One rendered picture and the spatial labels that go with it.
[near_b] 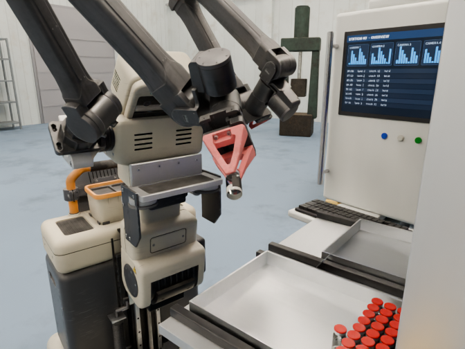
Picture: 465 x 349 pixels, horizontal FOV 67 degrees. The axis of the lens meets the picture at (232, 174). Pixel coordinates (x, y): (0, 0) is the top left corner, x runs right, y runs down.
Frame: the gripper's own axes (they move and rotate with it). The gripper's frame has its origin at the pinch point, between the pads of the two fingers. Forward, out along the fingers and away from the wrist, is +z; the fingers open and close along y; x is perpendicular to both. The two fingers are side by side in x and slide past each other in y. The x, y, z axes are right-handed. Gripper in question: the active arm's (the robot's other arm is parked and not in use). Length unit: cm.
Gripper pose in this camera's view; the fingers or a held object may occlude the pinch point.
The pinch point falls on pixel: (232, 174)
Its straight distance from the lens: 51.1
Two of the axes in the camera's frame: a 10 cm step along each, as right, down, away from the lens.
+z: 0.7, 7.1, -7.1
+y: 3.2, 6.5, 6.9
